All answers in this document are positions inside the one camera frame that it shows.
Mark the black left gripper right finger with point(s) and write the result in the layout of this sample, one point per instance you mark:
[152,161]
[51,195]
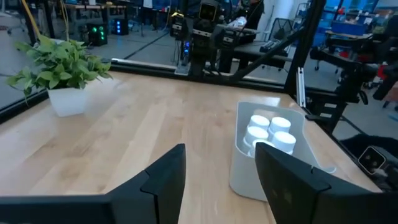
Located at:
[311,199]

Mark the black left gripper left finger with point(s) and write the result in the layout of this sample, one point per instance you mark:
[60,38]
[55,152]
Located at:
[93,208]

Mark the white pill bottle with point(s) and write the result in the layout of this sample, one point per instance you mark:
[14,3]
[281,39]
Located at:
[255,134]
[283,141]
[280,124]
[259,120]

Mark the white plastic basket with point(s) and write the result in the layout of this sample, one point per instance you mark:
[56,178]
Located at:
[242,180]

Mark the black desk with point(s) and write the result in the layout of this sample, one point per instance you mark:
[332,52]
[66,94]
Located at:
[248,51]

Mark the standing person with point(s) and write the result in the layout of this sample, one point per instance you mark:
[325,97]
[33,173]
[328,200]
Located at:
[255,14]

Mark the black keyboard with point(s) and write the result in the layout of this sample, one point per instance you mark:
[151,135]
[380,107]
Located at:
[270,46]

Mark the black mesh chair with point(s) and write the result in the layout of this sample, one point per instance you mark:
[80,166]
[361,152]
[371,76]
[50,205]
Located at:
[280,29]

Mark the computer tower with blue lights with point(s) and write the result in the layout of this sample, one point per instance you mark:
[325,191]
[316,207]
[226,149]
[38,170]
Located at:
[119,27]

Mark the computer tower with green lights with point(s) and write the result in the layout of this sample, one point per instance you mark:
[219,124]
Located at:
[97,34]

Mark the wooden workbench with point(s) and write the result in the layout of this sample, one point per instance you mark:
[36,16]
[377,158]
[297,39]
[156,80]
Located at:
[93,6]

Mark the green plant in white pot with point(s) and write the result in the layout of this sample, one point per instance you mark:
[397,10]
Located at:
[62,68]

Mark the black table frame rail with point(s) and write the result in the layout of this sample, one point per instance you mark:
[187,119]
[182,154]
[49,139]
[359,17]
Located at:
[18,107]
[149,67]

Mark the black diagonal frame brace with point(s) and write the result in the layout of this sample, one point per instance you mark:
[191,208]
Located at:
[267,53]

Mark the black table-level camera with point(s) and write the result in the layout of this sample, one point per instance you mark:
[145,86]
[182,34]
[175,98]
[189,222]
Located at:
[371,160]

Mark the black mount block with labels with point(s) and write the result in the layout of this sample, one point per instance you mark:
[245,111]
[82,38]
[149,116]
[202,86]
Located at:
[326,113]

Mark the black frame post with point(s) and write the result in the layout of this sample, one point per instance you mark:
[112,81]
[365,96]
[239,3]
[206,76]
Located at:
[306,43]

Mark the silver metal bracket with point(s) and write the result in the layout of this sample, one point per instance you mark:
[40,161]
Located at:
[301,87]

